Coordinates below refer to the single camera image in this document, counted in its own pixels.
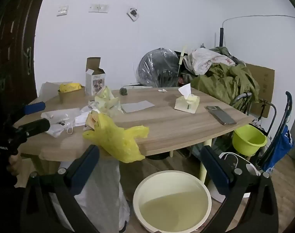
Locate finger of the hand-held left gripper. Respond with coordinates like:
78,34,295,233
13,118,51,139
7,101,46,124

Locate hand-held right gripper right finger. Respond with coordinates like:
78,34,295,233
200,145,279,233

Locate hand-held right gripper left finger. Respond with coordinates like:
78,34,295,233
20,145,100,233

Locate clear white plastic bag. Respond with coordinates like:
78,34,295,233
58,148,131,232

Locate yellow plastic bag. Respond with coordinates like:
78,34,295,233
82,113,150,163

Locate person's left hand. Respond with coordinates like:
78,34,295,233
6,155,23,175

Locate cream table leg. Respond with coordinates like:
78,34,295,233
200,139,212,182

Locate pale flat board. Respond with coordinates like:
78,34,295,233
38,81,74,100

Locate white plastic packaging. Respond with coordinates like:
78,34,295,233
41,107,90,137

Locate brown paper container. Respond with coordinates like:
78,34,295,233
58,85,86,104

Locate yellow snack packet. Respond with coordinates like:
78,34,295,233
59,83,83,93

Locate green plastic basin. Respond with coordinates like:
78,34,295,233
232,124,268,156

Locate cream plastic basin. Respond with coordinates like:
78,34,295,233
133,170,212,233

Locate smartphone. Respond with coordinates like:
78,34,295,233
204,105,237,126

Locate white printed carton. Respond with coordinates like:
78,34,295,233
85,57,106,96

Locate dark brown door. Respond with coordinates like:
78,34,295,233
0,0,53,100

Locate crumpled pale green plastic bag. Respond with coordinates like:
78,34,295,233
88,85,124,117

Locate blue bag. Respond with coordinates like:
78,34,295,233
263,125,295,171

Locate pale yellow tissue box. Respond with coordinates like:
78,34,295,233
174,83,200,114

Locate grey paper sheet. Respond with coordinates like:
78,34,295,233
121,100,155,113

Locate metal chair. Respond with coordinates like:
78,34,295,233
229,92,276,136

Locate olive green cloth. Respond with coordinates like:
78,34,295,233
190,63,259,107

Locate blue folded trolley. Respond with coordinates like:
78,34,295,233
257,91,293,168

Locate white flat box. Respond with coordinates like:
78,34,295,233
123,84,153,89

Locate brown cardboard sheet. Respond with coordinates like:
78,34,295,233
245,63,275,118

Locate white plastic bag red print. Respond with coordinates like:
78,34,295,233
183,48,235,76

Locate cream plastic stick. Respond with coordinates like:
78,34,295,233
178,45,187,78

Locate fan wrapped in plastic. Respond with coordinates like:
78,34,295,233
136,48,180,88

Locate metal door handle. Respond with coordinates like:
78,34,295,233
24,47,33,76

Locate white double wall switch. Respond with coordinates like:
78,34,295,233
88,3,109,13

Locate loose wall socket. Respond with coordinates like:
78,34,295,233
126,7,140,22

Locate thin wall cable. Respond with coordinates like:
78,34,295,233
221,15,295,30

